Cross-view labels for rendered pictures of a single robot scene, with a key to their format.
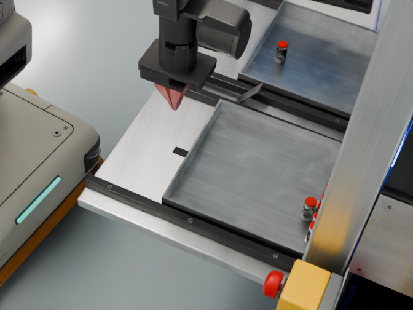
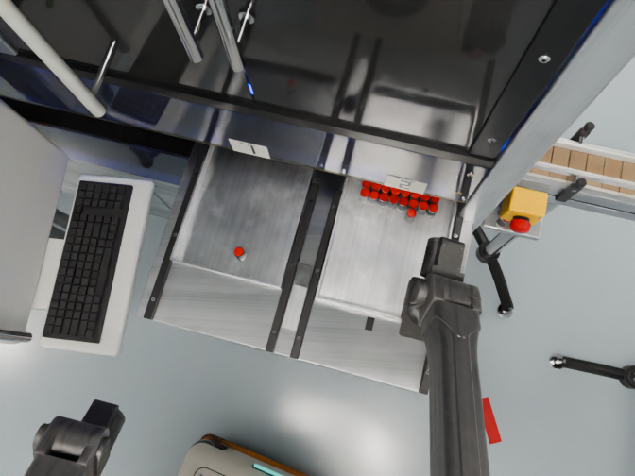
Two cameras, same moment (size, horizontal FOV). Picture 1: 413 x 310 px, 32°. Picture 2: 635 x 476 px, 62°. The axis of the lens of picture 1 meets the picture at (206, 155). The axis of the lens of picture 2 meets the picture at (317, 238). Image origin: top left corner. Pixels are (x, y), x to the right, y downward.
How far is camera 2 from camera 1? 95 cm
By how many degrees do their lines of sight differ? 41
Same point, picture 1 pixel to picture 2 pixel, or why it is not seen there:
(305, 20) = (183, 238)
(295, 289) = (536, 207)
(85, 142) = (212, 452)
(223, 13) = (454, 257)
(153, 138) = (360, 349)
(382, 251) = not seen: hidden behind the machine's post
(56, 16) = not seen: outside the picture
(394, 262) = not seen: hidden behind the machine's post
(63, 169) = (245, 464)
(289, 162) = (359, 235)
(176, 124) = (340, 333)
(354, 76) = (248, 191)
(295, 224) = (418, 225)
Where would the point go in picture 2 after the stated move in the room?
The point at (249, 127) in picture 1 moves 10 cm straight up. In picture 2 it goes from (330, 272) to (329, 263)
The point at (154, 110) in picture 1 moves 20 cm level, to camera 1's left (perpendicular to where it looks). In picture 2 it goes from (328, 356) to (335, 453)
